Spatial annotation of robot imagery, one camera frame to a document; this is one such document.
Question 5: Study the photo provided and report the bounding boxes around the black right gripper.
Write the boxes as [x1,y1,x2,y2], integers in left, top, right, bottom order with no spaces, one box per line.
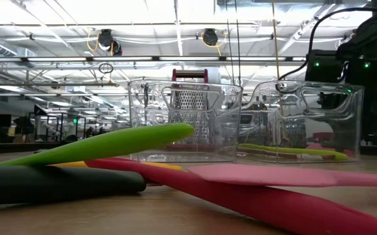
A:
[305,48,377,148]

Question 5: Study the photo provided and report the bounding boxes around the light green spoon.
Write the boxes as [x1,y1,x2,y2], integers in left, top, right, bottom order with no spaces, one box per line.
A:
[238,142,349,162]

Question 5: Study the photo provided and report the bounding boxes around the pink spatula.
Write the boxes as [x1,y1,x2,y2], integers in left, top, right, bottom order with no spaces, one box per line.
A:
[188,163,377,189]

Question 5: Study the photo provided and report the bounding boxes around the red spoon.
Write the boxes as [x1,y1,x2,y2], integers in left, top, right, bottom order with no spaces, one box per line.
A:
[85,157,377,235]

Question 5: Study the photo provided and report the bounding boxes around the green spatula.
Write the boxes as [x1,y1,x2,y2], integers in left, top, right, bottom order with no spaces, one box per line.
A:
[0,123,195,167]

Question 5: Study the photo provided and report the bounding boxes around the yellow spatula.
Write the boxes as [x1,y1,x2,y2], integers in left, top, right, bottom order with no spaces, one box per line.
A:
[49,161,184,172]

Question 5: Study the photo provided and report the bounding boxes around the black-handled silver-blade knife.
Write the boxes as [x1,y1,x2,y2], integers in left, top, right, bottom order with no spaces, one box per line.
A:
[0,164,147,206]

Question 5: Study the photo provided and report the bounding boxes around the red background box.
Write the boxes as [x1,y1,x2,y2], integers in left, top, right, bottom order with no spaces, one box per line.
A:
[312,131,335,142]

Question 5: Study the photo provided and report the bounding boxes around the clear plastic bin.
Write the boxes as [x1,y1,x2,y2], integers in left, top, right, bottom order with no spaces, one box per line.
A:
[127,79,244,163]
[237,80,365,164]

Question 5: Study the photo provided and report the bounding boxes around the white box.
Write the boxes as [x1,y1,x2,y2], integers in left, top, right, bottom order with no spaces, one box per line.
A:
[207,67,222,86]

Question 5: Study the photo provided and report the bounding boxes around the red metal box grater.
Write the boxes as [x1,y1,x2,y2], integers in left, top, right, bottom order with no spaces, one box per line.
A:
[165,68,221,153]

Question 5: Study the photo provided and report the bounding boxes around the long ceiling light strip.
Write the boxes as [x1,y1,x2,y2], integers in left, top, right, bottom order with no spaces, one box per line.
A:
[0,55,306,63]

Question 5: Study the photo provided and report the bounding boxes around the background robot workstation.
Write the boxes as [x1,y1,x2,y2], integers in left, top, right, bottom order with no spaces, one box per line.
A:
[27,104,88,144]

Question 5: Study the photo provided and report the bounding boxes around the yellow hanging cord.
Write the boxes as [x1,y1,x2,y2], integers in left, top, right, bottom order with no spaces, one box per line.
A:
[270,0,289,146]

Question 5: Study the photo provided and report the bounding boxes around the thin black hanging cable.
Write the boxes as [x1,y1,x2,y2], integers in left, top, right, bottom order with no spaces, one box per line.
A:
[224,0,232,82]

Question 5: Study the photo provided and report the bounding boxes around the black ceiling cable reel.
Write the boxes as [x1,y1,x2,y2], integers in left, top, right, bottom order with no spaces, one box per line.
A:
[97,28,123,56]
[202,28,219,46]

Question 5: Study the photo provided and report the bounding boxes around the black hanging cable ring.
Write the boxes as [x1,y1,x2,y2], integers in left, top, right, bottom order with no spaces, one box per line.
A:
[98,62,114,74]

